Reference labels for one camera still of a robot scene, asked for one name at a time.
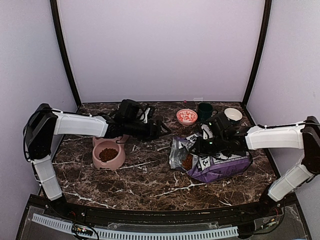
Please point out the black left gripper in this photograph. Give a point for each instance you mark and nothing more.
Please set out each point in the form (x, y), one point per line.
(151, 134)

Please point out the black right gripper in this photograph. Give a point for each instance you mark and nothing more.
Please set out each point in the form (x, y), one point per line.
(200, 149)

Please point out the purple pet food bag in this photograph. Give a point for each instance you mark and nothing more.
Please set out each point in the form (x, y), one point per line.
(205, 169)

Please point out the pink double pet bowl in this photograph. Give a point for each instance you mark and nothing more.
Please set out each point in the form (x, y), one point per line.
(100, 144)

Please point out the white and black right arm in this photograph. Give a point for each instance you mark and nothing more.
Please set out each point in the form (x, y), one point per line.
(303, 135)

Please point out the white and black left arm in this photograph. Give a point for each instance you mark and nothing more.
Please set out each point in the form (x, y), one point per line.
(131, 118)

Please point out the brown pet food kibble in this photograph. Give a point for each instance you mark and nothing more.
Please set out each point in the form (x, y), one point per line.
(108, 154)

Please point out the red patterned white bowl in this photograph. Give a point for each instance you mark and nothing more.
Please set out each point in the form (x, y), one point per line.
(186, 117)

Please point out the dark green mug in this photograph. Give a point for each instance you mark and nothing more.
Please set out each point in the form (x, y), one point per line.
(205, 111)

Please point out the blue and white bowl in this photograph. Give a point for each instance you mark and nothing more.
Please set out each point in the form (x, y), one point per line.
(234, 115)

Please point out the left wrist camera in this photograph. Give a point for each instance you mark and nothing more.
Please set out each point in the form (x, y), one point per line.
(147, 113)

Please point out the black front table rail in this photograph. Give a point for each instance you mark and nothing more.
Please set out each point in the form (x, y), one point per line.
(242, 215)

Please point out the white slotted cable duct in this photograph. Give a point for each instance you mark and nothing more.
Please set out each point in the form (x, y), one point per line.
(119, 231)

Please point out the black right frame post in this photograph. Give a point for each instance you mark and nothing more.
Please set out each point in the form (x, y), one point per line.
(259, 52)

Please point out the black frame post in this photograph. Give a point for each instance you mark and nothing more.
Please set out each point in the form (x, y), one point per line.
(63, 51)
(259, 52)

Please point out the black left frame post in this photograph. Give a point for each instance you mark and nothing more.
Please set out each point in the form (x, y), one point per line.
(63, 51)

